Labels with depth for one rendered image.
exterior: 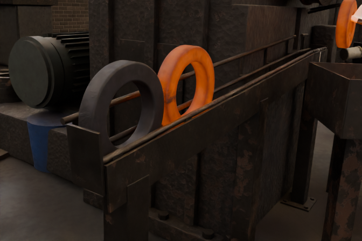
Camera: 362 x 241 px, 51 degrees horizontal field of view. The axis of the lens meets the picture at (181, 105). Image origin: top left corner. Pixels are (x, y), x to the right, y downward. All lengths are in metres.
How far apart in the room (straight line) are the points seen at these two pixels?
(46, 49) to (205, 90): 1.28
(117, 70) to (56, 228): 1.10
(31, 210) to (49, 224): 0.14
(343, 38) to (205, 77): 0.60
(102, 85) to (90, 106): 0.04
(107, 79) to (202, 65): 0.28
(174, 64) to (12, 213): 1.21
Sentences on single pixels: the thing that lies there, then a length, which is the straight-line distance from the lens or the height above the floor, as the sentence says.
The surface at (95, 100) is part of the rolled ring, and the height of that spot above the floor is 0.72.
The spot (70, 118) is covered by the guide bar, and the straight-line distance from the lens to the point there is 0.65.
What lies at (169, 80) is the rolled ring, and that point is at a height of 0.72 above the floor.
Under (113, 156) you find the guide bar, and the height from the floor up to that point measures 0.63.
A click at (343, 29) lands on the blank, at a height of 0.81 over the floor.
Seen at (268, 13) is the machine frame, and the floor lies 0.85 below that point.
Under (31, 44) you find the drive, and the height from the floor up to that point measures 0.65.
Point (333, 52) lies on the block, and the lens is 1.82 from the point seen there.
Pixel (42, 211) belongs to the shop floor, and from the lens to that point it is 1.76.
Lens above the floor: 0.86
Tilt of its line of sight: 15 degrees down
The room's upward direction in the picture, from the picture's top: 2 degrees clockwise
